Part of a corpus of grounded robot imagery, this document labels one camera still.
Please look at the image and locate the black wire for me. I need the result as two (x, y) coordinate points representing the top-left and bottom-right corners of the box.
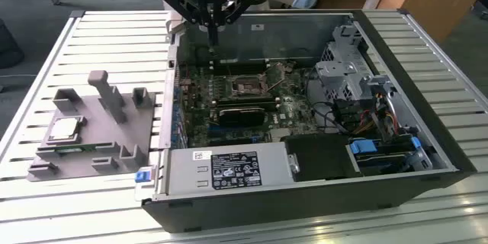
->
(310, 101), (349, 135)

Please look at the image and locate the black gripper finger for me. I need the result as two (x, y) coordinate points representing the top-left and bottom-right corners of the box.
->
(161, 0), (214, 55)
(213, 0), (262, 55)

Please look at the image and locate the silver drive cage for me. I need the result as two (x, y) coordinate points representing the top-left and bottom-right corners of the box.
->
(312, 24), (400, 105)

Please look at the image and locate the metal socket cover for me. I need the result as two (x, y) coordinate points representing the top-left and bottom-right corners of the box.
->
(261, 62), (289, 92)

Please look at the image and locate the CPU socket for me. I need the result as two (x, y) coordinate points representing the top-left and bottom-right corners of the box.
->
(225, 74), (268, 99)

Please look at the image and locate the green motherboard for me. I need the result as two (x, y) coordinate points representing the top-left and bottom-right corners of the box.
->
(176, 60), (325, 149)

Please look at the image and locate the yellow wire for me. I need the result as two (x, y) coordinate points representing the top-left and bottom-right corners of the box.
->
(352, 112), (396, 136)

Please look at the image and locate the silver chipset heatsink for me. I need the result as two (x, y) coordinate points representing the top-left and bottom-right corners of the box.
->
(270, 129), (290, 142)

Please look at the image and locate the silver CPU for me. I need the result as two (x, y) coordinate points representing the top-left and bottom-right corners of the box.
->
(48, 117), (84, 141)

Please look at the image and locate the blue disk carrier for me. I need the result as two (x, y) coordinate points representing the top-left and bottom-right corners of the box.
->
(348, 138), (378, 156)

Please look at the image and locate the grey parts rack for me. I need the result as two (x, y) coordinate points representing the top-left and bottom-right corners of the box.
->
(25, 69), (160, 182)

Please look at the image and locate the black plastic shroud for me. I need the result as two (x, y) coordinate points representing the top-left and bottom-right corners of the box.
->
(281, 134), (362, 182)

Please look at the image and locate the green RAM stick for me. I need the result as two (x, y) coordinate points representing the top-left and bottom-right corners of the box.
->
(37, 142), (114, 153)

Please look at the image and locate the silver latch handle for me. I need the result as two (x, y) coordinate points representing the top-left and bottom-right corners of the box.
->
(288, 154), (301, 174)

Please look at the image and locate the black graphics card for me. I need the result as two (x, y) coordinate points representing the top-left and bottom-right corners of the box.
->
(213, 107), (266, 128)

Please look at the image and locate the grey power supply unit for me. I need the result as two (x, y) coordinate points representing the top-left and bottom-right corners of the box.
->
(161, 142), (296, 201)

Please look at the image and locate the black PC case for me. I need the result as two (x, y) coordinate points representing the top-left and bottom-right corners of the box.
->
(133, 8), (480, 234)

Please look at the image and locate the red wire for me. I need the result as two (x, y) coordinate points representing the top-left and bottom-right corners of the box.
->
(357, 108), (400, 136)

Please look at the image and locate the black RAM slot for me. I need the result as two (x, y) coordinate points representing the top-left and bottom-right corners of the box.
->
(216, 98), (277, 105)
(213, 58), (268, 67)
(210, 103), (278, 111)
(213, 66), (266, 75)

